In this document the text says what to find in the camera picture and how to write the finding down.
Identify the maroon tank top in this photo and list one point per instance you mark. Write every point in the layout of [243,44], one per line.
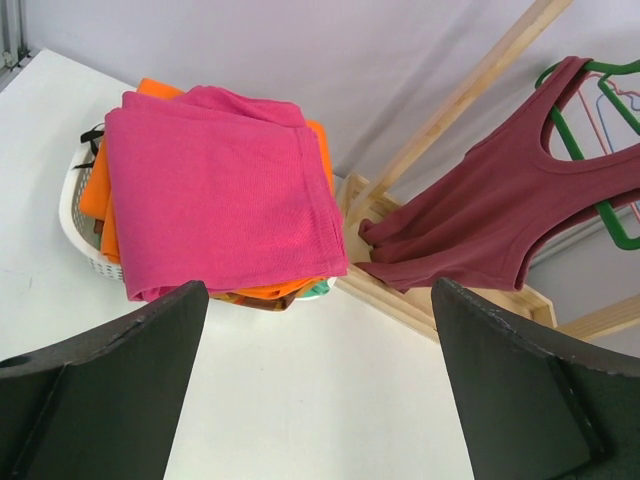
[482,223]

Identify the green plastic hanger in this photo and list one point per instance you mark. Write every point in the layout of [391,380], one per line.
[590,125]

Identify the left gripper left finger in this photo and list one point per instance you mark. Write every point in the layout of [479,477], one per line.
[104,404]

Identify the blue wire hanger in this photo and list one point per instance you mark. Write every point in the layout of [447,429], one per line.
[616,131]

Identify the pink wire hanger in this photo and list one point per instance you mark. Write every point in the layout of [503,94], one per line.
[595,115]

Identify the wooden clothes rack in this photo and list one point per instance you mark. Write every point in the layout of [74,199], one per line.
[363,199]

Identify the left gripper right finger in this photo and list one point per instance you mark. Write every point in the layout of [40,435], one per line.
[534,403]

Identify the orange folded cloth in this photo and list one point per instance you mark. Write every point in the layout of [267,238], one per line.
[96,199]

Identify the pink trousers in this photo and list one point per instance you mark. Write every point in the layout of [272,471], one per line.
[221,188]

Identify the white laundry basket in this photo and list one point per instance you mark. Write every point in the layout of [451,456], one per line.
[78,227]

